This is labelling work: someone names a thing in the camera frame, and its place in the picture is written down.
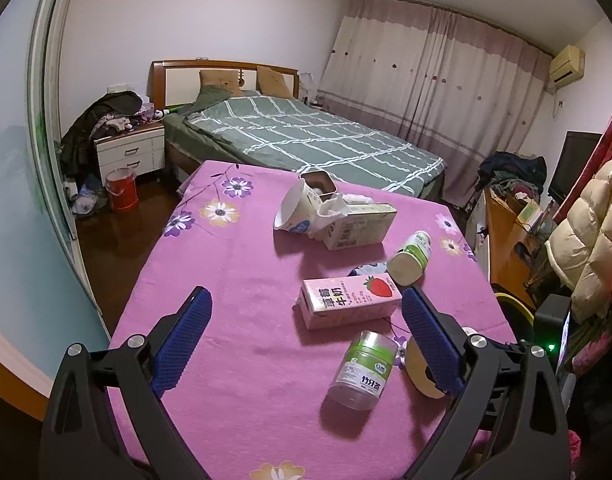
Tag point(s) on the pink strawberry milk carton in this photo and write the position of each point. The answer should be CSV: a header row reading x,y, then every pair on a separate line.
x,y
346,300

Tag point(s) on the tan tape roll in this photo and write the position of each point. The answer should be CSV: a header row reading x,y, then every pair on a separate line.
x,y
417,365

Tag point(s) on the green yellow box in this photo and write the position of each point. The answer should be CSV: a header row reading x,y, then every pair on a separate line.
x,y
528,212

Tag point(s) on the plastic bags on floor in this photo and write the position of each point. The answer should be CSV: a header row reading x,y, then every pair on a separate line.
x,y
85,200

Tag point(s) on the wooden desk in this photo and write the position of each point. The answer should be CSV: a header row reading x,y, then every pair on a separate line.
x,y
506,250

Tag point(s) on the cream puffer jacket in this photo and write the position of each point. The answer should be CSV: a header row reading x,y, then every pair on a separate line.
x,y
586,235

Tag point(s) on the green plaid duvet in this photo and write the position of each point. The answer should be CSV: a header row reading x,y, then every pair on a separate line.
x,y
311,135

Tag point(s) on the white bottle with green label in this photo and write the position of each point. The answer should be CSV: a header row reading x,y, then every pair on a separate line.
x,y
411,257

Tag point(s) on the black yellow round stool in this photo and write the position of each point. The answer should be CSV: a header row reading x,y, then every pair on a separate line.
x,y
516,315

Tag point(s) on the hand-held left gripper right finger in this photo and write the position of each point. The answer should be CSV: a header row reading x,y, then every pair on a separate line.
x,y
431,345

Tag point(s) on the dark pile of clothes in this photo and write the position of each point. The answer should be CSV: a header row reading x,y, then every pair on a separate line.
x,y
85,130

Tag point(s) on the white milk carton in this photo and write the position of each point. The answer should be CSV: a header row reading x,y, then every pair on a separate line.
x,y
361,225

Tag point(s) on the wooden bed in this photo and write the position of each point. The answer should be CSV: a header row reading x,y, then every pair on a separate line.
x,y
173,72

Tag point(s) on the small brown container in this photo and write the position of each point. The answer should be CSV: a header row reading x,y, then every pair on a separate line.
x,y
320,180

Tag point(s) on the white wall socket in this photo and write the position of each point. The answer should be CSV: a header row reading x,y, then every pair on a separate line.
x,y
118,88

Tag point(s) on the pink beige curtain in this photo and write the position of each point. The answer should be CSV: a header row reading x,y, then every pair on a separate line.
x,y
436,100

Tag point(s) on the white wooden nightstand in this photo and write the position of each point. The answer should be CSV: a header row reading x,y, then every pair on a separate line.
x,y
130,152

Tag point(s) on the frosted glass sliding door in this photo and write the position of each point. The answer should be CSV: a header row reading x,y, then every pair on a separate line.
x,y
15,185

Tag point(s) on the clear jar with green lid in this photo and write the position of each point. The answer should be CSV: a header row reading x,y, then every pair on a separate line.
x,y
361,370

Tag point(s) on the cream air conditioner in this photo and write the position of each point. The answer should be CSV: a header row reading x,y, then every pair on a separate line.
x,y
567,64

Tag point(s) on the red bucket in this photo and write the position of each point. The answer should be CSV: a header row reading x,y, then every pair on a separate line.
x,y
121,192

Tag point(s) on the pink floral tablecloth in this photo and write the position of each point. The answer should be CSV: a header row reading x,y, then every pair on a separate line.
x,y
246,270

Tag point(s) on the heap of mixed clothes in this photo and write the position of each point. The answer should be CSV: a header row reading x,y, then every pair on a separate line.
x,y
513,172

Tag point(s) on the brown pillow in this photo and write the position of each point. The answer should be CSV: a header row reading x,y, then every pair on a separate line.
x,y
275,81
218,80

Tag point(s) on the black television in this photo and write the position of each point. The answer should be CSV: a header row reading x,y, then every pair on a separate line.
x,y
573,165

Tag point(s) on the white paper bowl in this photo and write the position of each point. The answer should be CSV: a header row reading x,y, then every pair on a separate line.
x,y
296,210

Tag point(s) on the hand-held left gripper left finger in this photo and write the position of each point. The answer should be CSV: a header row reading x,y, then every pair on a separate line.
x,y
183,345

